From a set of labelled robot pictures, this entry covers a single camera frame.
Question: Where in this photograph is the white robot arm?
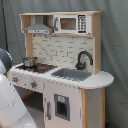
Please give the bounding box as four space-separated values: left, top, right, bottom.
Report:
0 48 37 128

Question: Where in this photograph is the white wooden toy kitchen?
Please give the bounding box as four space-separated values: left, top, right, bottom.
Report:
9 11 114 128

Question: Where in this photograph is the black toy faucet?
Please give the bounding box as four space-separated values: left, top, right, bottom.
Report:
75 51 93 70

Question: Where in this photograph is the grey toy sink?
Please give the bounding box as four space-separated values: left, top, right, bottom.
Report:
52 68 92 81

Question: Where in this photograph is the black toy stovetop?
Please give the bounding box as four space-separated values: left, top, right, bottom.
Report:
18 63 55 74

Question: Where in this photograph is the small metal pot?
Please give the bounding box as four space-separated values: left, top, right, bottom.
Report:
22 57 37 67

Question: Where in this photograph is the right red stove knob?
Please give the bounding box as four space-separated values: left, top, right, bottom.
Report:
31 81 37 88

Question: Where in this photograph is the red stove knob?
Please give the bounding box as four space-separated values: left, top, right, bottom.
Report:
12 77 18 82
31 81 37 88

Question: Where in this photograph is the white cabinet door with dispenser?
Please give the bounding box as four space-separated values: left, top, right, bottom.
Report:
44 82 82 128

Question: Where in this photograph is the white toy microwave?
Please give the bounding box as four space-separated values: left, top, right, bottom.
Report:
54 14 91 34

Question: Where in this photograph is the grey range hood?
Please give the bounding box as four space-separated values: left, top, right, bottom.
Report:
24 15 52 34

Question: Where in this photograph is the left red stove knob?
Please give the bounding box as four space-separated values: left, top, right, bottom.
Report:
12 77 18 82

